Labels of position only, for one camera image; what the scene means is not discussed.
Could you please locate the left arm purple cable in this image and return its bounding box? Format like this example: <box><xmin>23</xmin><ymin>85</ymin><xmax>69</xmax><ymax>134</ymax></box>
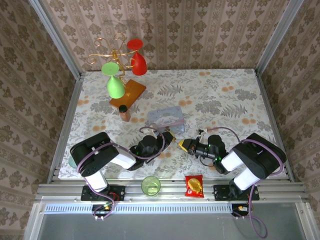
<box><xmin>76</xmin><ymin>126</ymin><xmax>166</xmax><ymax>221</ymax></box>

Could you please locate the blue cartoon dog tin box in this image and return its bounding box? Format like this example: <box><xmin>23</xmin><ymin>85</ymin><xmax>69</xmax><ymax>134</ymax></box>
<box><xmin>146</xmin><ymin>105</ymin><xmax>186</xmax><ymax>135</ymax></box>

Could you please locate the red plastic wine glass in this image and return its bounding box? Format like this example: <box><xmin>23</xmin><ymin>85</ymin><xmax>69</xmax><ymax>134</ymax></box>
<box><xmin>126</xmin><ymin>38</ymin><xmax>148</xmax><ymax>76</ymax></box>

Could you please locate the aluminium front rail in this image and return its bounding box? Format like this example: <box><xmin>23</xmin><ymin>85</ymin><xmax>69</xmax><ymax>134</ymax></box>
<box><xmin>34</xmin><ymin>181</ymin><xmax>311</xmax><ymax>204</ymax></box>

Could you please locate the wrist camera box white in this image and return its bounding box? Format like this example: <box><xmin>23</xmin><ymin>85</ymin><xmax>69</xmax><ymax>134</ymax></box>
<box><xmin>151</xmin><ymin>129</ymin><xmax>164</xmax><ymax>141</ymax></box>
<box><xmin>195</xmin><ymin>128</ymin><xmax>209</xmax><ymax>142</ymax></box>

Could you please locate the aluminium side rail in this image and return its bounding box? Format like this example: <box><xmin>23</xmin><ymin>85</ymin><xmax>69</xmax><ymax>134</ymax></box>
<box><xmin>254</xmin><ymin>69</ymin><xmax>302</xmax><ymax>183</ymax></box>
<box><xmin>46</xmin><ymin>76</ymin><xmax>85</xmax><ymax>183</ymax></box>

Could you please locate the white slotted cable duct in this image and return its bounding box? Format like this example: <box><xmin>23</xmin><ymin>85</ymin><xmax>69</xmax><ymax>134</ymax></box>
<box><xmin>43</xmin><ymin>203</ymin><xmax>233</xmax><ymax>214</ymax></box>

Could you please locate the aluminium corner post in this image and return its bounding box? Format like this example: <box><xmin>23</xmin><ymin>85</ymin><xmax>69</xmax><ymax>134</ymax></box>
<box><xmin>256</xmin><ymin>0</ymin><xmax>305</xmax><ymax>74</ymax></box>
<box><xmin>28</xmin><ymin>0</ymin><xmax>84</xmax><ymax>79</ymax></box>

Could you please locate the teal round pad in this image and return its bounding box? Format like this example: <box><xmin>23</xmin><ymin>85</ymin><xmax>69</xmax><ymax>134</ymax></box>
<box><xmin>68</xmin><ymin>154</ymin><xmax>79</xmax><ymax>169</ymax></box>

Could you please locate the grey lower panel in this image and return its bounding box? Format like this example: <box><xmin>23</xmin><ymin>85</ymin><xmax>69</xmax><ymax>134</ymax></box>
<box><xmin>32</xmin><ymin>212</ymin><xmax>309</xmax><ymax>240</ymax></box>

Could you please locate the gold wire glass rack wooden base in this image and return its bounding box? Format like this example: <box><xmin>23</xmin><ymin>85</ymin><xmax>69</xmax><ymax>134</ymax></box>
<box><xmin>86</xmin><ymin>33</ymin><xmax>147</xmax><ymax>111</ymax></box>

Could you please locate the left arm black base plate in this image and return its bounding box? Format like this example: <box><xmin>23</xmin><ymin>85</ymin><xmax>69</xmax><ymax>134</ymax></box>
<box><xmin>81</xmin><ymin>185</ymin><xmax>126</xmax><ymax>202</ymax></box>

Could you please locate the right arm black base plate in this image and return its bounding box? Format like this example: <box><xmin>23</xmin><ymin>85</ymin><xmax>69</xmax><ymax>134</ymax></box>
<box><xmin>213</xmin><ymin>184</ymin><xmax>260</xmax><ymax>202</ymax></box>

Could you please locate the green plastic wine glass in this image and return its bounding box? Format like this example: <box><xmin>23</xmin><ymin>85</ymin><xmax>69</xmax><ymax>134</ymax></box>
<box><xmin>101</xmin><ymin>62</ymin><xmax>126</xmax><ymax>99</ymax></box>

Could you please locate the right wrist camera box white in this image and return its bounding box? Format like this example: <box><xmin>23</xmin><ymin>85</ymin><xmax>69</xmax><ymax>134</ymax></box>
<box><xmin>195</xmin><ymin>128</ymin><xmax>209</xmax><ymax>142</ymax></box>

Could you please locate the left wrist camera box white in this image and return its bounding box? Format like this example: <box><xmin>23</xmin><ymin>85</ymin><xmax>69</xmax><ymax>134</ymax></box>
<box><xmin>151</xmin><ymin>129</ymin><xmax>164</xmax><ymax>141</ymax></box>

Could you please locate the brown bottle black cap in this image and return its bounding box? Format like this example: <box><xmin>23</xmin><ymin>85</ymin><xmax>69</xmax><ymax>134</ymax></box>
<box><xmin>118</xmin><ymin>104</ymin><xmax>131</xmax><ymax>123</ymax></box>

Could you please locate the floral table mat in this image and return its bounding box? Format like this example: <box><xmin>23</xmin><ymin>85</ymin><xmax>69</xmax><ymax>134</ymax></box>
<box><xmin>58</xmin><ymin>68</ymin><xmax>288</xmax><ymax>180</ymax></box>

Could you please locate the red snack packet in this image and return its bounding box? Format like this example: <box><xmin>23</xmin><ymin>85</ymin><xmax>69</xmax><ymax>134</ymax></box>
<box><xmin>184</xmin><ymin>174</ymin><xmax>205</xmax><ymax>199</ymax></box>

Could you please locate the green transparent cup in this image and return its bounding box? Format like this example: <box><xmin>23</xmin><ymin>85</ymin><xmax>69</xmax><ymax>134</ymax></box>
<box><xmin>141</xmin><ymin>175</ymin><xmax>161</xmax><ymax>198</ymax></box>

